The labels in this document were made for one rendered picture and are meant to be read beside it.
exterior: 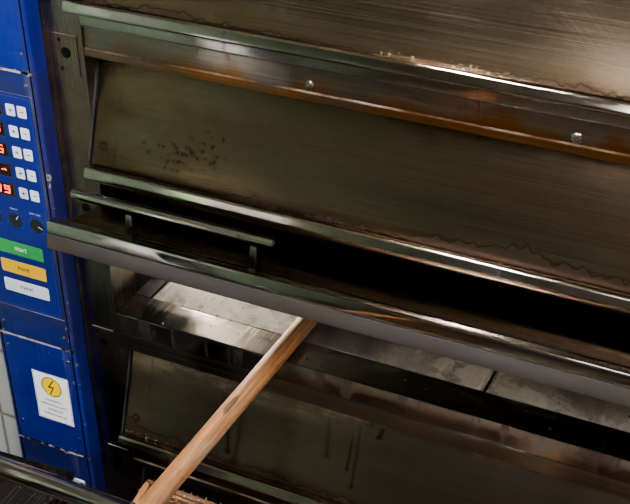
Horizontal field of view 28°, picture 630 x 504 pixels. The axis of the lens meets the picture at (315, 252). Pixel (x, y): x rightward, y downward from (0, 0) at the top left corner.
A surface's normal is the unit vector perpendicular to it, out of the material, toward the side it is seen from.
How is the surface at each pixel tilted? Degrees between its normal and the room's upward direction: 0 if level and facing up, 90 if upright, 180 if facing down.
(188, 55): 90
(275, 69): 90
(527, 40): 70
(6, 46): 90
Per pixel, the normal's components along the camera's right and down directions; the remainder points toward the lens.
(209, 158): -0.41, 0.18
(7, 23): -0.43, 0.49
